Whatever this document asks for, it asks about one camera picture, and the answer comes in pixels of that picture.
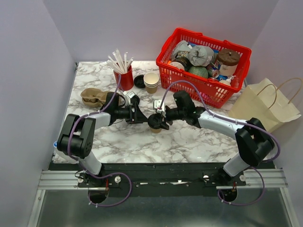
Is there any cardboard cup carrier tray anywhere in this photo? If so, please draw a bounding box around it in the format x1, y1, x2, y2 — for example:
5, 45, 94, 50
80, 87, 113, 108

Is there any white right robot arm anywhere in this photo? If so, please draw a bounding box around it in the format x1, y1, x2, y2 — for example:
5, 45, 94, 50
148, 90, 275, 185

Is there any beige paper bag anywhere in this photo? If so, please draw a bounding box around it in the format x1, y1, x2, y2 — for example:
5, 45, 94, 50
228, 78, 301, 132

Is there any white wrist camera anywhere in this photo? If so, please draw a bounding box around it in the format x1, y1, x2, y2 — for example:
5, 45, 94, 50
153, 100, 165, 115
123, 91, 135, 105

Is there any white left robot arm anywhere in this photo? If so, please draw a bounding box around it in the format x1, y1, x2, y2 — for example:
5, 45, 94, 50
56, 91, 148, 187

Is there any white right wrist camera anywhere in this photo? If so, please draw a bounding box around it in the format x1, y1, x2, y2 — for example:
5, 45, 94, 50
153, 100, 165, 115

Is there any red plastic shopping basket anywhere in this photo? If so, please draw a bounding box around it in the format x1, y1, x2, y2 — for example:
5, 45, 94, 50
156, 27, 251, 108

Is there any aluminium frame rail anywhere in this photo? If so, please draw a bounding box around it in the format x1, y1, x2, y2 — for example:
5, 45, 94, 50
38, 169, 288, 190

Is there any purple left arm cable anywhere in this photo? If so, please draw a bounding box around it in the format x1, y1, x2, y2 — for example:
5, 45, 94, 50
67, 73, 132, 209

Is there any red straw holder cup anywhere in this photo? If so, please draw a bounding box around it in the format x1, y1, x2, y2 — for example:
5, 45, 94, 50
119, 65, 134, 91

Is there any clear plastic water bottle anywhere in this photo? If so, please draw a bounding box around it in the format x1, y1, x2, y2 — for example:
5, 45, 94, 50
53, 141, 78, 164

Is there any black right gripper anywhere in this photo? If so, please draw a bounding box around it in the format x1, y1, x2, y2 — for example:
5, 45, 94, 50
154, 107, 186, 131

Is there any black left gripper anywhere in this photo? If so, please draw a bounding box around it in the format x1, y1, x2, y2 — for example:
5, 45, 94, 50
115, 102, 149, 124

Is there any brown lidded round container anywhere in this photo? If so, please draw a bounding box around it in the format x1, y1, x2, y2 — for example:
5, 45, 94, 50
215, 48, 241, 76

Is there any green round melon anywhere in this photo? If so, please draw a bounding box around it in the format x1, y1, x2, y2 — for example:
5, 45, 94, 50
188, 66, 208, 79

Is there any black plastic cup lid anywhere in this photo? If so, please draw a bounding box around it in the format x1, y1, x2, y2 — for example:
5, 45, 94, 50
148, 113, 163, 130

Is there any grey crumpled bag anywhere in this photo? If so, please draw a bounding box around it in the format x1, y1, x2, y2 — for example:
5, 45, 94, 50
188, 45, 214, 67

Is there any dark printed jar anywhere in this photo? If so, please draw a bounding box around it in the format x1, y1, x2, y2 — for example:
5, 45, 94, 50
169, 57, 192, 71

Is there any brown paper coffee cup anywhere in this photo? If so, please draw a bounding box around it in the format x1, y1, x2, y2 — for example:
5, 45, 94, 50
150, 127, 162, 133

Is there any white wrapped straws bundle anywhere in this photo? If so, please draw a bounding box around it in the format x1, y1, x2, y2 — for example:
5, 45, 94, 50
107, 49, 134, 74

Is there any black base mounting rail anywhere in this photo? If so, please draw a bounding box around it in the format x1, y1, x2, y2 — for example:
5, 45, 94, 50
48, 162, 263, 198

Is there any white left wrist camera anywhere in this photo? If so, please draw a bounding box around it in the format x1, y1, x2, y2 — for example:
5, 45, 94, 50
123, 91, 135, 105

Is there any black lid near basket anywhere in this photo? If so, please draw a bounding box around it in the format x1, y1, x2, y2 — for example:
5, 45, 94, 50
134, 75, 145, 89

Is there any stack of paper cups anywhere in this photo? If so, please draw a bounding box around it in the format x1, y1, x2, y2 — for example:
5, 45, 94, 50
143, 72, 160, 94

